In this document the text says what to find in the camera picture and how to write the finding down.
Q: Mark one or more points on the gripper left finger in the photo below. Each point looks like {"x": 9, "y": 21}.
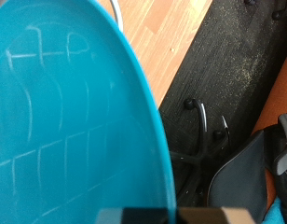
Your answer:
{"x": 140, "y": 217}

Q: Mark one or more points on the black office chair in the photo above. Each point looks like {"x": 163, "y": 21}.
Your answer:
{"x": 239, "y": 180}

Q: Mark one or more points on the black floor mat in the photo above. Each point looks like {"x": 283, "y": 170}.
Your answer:
{"x": 230, "y": 62}

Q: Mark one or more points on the blue plate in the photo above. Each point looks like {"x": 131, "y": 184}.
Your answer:
{"x": 72, "y": 124}

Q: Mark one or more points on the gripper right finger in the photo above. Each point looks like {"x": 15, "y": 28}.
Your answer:
{"x": 211, "y": 216}

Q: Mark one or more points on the teal fabric piece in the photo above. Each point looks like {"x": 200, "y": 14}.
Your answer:
{"x": 275, "y": 214}

